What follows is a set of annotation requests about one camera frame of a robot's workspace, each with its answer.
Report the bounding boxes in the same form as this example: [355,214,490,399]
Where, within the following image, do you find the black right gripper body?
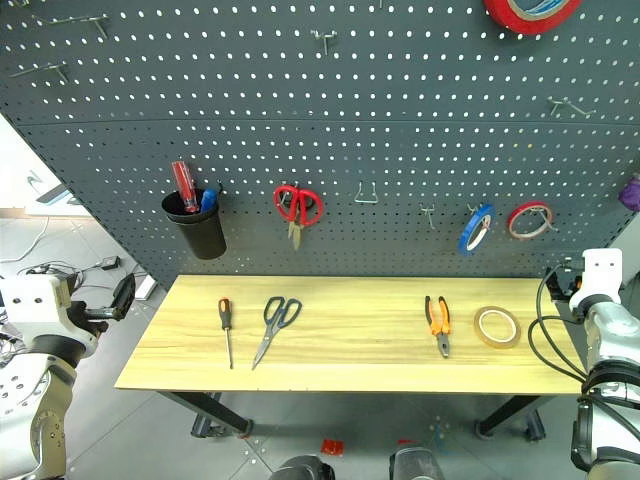
[544,263,584,303]

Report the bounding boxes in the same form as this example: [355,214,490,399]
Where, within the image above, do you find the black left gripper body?
[65,298,110,347]

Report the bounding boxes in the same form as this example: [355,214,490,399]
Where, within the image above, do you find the white flat box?
[134,276,159,302]

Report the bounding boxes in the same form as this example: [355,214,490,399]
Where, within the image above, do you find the metal hook holding red tape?
[528,206,559,233]

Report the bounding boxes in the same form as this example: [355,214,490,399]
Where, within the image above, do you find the thin red tape roll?
[507,200,556,242]

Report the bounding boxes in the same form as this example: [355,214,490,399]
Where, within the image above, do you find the tan transparent tape roll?
[472,305,522,350]

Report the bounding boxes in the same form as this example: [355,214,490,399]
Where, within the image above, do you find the black plastic cup holder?
[160,187,228,261]

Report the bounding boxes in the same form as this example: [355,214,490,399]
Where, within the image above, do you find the blue tape roll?
[457,202,497,258]

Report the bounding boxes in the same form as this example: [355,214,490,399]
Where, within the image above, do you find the purple object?
[617,171,640,214]

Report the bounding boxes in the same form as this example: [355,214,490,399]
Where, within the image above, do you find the white sign with blue print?
[23,168,92,220]

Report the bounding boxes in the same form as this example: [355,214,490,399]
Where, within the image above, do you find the black metal table leg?
[158,391,254,440]
[473,394,557,442]

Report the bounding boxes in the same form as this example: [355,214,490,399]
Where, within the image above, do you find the long double metal pegboard hook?
[545,95,598,119]
[8,61,71,84]
[31,12,111,39]

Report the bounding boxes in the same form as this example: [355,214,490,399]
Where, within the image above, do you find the dark rounded shape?
[388,445,447,480]
[268,453,337,480]

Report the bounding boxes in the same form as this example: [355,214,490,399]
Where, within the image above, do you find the large wide red tape roll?
[481,0,586,37]

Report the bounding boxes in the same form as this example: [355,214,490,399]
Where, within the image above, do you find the dark grey perforated pegboard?
[0,0,640,290]

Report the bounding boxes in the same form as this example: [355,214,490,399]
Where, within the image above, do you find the short metal pegboard hook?
[309,29,339,56]

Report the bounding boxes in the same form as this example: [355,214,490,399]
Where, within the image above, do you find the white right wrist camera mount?
[568,247,624,312]

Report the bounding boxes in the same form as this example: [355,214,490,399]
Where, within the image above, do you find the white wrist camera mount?
[0,273,99,359]
[568,247,624,312]

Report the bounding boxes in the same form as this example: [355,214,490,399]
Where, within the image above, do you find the black floor cables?
[18,260,117,302]

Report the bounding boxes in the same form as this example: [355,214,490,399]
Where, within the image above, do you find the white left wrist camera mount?
[0,273,99,359]

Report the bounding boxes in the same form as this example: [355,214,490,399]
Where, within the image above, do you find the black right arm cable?
[527,263,597,397]

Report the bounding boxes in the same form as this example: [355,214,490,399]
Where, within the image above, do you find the white floor cable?
[0,213,52,265]

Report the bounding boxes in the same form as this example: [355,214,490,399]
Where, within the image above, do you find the orange black handle screwdriver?
[217,297,236,371]

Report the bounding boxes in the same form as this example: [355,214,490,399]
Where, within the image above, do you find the red transparent handle screwdriver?
[171,160,201,214]

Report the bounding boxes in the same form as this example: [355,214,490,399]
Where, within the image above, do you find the orange black handle pliers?
[423,294,453,360]

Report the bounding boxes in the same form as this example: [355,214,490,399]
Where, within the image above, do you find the black grey handle scissors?
[250,295,304,372]

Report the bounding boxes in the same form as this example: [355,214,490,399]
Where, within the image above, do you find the red handle scissors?
[272,184,325,252]

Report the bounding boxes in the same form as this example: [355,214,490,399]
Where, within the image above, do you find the wire bracket pegboard hook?
[353,180,380,206]

